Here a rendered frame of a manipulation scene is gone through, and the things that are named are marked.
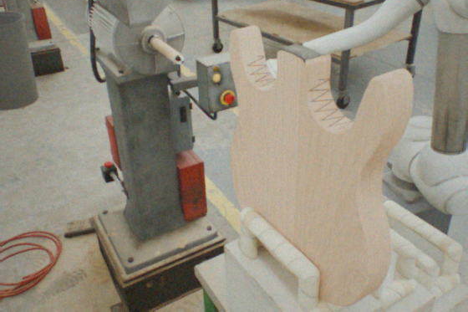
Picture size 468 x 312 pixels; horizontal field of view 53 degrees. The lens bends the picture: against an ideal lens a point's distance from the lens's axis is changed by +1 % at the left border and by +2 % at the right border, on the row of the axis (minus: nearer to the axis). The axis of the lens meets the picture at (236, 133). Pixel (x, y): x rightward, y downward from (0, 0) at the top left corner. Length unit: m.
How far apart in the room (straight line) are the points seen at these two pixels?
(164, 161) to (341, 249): 1.41
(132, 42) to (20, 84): 2.82
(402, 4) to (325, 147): 0.88
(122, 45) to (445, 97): 1.00
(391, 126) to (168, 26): 1.18
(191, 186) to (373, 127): 1.62
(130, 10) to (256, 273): 0.74
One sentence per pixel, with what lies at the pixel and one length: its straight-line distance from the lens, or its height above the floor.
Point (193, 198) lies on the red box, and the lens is 2.17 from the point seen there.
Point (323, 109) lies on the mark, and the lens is 0.65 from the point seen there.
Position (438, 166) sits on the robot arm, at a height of 0.95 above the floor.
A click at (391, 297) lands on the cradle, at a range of 0.95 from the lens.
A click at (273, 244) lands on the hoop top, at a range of 0.79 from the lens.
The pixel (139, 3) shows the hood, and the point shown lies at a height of 1.45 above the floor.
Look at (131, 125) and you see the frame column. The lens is 1.89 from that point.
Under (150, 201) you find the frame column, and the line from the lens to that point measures 2.10.
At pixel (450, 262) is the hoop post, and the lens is 1.11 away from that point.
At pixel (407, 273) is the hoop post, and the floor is 1.07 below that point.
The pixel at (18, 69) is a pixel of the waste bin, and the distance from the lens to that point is 4.31.
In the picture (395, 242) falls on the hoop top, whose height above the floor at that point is 1.13.
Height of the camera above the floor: 1.74
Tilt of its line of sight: 29 degrees down
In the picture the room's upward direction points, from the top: 2 degrees counter-clockwise
